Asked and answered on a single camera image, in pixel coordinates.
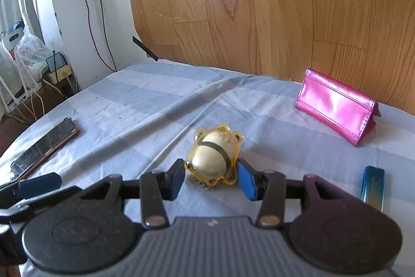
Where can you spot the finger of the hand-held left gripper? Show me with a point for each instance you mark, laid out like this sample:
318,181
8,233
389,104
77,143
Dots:
39,184

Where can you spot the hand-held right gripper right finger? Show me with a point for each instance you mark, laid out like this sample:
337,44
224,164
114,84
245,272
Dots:
246,181

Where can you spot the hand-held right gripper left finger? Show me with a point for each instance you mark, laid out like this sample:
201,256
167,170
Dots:
175,179

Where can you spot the yellow turtle toy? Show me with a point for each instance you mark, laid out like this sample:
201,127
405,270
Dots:
210,153

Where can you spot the dark smartphone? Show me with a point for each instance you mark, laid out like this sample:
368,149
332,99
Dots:
29,165

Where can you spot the smartphone with rose case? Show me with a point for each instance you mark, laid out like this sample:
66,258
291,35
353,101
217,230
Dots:
61,134

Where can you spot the dark wooden side table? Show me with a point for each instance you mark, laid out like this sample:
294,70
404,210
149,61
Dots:
52,93

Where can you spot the beige power strip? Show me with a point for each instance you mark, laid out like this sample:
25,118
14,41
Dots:
60,74

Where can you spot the cloth-covered ironing board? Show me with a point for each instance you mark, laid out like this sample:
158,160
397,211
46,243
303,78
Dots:
6,75

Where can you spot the shiny pink wallet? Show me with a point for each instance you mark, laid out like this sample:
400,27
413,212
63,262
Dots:
334,105

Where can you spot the black plug adapter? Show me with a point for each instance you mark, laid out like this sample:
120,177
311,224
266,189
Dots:
55,61

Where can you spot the blue metallic lighter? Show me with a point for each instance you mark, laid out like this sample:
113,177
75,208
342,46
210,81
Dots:
373,186

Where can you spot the black tape strip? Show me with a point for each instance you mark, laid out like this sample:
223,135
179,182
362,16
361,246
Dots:
146,49

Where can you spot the clear plastic bag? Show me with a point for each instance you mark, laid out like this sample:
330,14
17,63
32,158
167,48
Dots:
29,50

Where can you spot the wood-grain board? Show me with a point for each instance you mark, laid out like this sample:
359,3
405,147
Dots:
259,4

